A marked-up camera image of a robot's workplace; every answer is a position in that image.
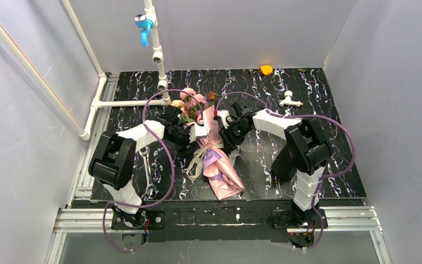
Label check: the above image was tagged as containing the pink rose flower bunch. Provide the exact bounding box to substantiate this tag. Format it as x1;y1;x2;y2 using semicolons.
171;87;219;125

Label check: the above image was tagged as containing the cream ribbon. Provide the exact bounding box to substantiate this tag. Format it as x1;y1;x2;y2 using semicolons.
186;140;224;182

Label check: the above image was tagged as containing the pink bouquet wrapping paper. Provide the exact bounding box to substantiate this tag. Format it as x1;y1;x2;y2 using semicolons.
195;106;245;200

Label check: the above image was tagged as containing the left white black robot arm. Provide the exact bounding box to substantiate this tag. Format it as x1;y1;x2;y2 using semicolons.
88;106;208;215

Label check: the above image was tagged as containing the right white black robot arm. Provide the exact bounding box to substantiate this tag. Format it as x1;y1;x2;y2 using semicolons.
214;100;332;212

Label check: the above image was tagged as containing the black cylindrical vase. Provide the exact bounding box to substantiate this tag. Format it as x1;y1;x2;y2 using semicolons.
271;145;298;181

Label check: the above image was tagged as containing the white plastic faucet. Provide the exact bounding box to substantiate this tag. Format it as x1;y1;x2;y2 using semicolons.
279;90;303;107

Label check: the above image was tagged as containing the yellow tape measure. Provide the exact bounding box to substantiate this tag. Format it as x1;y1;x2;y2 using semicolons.
259;65;274;76

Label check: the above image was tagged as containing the silver combination wrench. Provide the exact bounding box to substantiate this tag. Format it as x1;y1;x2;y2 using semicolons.
139;146;157;198

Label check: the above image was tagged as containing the white pvc pipe assembly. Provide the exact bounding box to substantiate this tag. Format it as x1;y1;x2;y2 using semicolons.
0;1;171;141

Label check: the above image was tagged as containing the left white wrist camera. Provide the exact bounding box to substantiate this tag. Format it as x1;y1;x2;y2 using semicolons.
189;124;208;142

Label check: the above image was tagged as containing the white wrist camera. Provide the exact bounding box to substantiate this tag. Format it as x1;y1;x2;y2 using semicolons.
213;110;230;129
189;124;208;142

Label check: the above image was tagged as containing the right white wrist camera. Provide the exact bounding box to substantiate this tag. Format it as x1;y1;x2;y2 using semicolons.
213;110;230;129

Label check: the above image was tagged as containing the aluminium frame rail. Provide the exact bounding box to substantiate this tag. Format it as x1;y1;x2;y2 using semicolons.
47;206;391;263

